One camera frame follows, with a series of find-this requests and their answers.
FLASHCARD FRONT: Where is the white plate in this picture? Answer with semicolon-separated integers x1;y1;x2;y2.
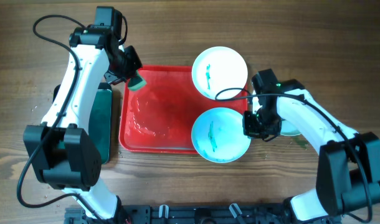
191;107;251;163
191;46;248;100
252;97;301;136

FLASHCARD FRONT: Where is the green yellow sponge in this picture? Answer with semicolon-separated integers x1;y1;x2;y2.
127;73;146;91

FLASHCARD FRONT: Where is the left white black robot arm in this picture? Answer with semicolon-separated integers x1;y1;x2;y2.
17;23;146;223

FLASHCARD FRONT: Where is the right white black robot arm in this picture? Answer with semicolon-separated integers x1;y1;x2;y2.
243;77;380;223

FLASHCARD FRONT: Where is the black water tray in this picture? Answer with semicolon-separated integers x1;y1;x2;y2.
55;83;113;171

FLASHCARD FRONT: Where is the red plastic tray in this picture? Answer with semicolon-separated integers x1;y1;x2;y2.
118;65;248;154

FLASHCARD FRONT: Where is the black aluminium base frame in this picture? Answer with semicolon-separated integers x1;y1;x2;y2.
64;202;334;224

